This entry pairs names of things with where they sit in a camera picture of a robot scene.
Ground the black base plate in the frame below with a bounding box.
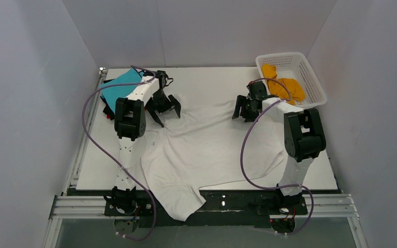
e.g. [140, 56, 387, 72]
[103, 189, 309, 228]

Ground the white plastic basket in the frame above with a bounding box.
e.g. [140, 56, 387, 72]
[256, 52, 327, 109]

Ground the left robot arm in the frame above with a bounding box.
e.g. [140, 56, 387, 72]
[114, 70, 181, 193]

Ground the yellow t-shirt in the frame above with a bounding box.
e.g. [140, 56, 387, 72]
[261, 64, 306, 105]

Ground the white t-shirt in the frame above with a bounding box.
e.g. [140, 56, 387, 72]
[141, 101, 287, 221]

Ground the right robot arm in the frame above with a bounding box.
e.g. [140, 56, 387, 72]
[232, 77, 326, 199]

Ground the folded cyan t-shirt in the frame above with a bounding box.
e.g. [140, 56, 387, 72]
[101, 69, 142, 113]

